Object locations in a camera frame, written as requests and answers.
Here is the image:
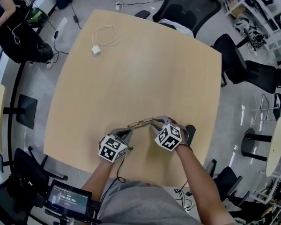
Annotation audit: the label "green and black helmet device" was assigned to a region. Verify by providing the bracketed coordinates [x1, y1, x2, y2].
[27, 5, 49, 25]

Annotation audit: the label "thin-framed eyeglasses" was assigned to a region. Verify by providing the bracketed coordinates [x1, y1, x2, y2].
[126, 117, 155, 129]

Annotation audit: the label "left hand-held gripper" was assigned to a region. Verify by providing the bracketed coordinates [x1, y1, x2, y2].
[97, 128, 135, 164]

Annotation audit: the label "black mesh office chair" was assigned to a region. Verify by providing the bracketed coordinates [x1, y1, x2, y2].
[133, 0, 222, 38]

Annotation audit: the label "person's left forearm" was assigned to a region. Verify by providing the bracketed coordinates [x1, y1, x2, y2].
[81, 159, 115, 203]

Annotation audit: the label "round wooden table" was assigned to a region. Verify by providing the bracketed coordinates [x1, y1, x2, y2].
[240, 116, 281, 178]

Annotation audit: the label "black and white gear bags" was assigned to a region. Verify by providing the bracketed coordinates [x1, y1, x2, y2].
[232, 16, 270, 52]

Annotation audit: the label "white cloth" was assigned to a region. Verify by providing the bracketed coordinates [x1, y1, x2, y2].
[157, 18, 194, 38]

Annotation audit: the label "white low shelf unit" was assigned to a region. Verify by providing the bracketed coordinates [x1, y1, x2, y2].
[247, 170, 281, 225]

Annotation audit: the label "person's right forearm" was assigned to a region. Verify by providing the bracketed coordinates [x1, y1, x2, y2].
[175, 145, 229, 225]

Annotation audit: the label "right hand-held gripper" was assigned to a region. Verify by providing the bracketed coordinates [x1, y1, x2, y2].
[150, 115, 191, 152]

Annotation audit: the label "person's grey shirt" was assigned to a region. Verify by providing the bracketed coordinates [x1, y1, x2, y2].
[99, 178, 203, 225]

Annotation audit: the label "black glasses case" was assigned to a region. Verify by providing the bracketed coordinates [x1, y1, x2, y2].
[185, 124, 197, 148]

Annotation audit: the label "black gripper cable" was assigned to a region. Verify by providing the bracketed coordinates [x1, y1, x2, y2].
[116, 145, 136, 184]

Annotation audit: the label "small black monitor screen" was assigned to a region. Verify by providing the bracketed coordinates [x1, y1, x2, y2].
[44, 184, 93, 217]

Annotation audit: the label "black padded office chair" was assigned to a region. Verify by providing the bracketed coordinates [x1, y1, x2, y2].
[211, 33, 281, 95]

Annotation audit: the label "black chair with chrome legs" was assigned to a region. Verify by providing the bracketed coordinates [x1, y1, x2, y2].
[254, 91, 281, 122]

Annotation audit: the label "white charging cable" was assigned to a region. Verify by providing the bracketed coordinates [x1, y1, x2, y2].
[91, 25, 122, 48]

